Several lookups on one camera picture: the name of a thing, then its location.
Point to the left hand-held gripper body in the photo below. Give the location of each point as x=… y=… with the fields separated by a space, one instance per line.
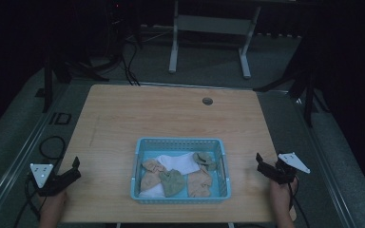
x=46 y=182

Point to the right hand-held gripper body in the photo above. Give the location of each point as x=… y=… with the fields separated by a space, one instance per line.
x=286 y=167

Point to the person's left hand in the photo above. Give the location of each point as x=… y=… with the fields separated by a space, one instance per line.
x=52 y=209

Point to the person's right hand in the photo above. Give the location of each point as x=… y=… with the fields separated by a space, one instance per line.
x=280 y=202

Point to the light blue plastic basket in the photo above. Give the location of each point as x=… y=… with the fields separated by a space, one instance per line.
x=223 y=186

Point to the small green sock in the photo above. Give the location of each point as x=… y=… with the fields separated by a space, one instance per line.
x=206 y=160

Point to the peach sock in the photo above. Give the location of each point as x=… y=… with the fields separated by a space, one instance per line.
x=149 y=179
x=199 y=183

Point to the large white sock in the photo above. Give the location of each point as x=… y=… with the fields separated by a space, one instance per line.
x=180 y=163

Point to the small white sock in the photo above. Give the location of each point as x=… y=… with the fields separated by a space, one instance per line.
x=153 y=192

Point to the black metal stand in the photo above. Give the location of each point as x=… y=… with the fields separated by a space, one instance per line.
x=47 y=82
x=307 y=88

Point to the large green sock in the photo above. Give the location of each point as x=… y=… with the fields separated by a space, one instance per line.
x=172 y=183

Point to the white metal desk frame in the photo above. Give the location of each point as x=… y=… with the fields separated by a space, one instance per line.
x=214 y=24

